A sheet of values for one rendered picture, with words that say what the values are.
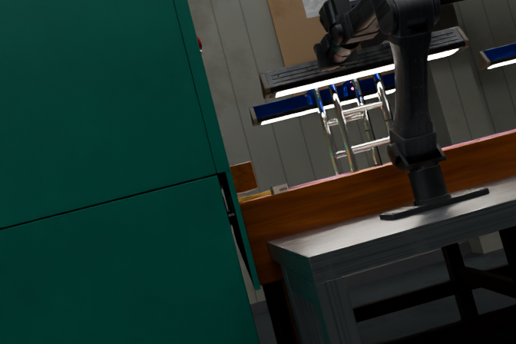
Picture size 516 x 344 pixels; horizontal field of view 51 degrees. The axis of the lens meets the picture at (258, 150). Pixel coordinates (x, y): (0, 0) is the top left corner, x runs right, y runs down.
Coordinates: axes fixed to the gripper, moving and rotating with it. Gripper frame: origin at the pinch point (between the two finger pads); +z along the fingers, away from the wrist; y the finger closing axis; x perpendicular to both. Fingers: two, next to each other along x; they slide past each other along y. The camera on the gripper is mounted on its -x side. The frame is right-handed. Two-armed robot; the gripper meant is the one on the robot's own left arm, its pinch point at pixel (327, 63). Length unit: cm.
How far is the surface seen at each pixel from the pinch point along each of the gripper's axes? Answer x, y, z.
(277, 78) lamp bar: -2.0, 11.2, 12.8
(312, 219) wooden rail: 37.9, 18.4, -15.8
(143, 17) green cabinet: -14, 44, -20
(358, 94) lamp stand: 1, -26, 52
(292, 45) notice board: -74, -54, 225
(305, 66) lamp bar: -3.9, 2.2, 13.4
